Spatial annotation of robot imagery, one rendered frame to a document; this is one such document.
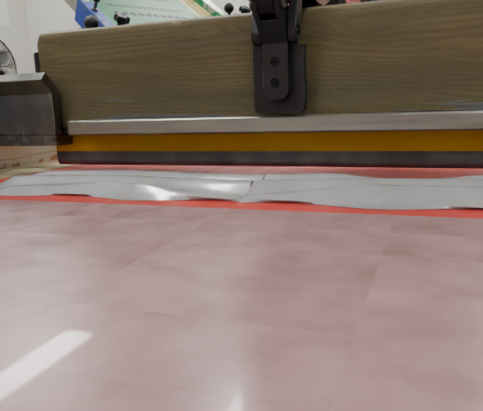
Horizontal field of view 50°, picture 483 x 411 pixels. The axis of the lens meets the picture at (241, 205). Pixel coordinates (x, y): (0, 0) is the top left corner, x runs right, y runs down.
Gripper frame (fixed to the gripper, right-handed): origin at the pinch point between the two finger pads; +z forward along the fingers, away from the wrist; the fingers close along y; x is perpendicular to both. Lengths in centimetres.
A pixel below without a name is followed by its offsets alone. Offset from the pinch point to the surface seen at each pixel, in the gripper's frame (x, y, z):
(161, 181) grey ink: -5.6, 8.0, 5.4
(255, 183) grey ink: 0.2, 8.3, 5.3
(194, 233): 0.3, 16.4, 6.0
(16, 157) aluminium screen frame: -25.4, -2.1, 5.3
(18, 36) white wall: -380, -398, -69
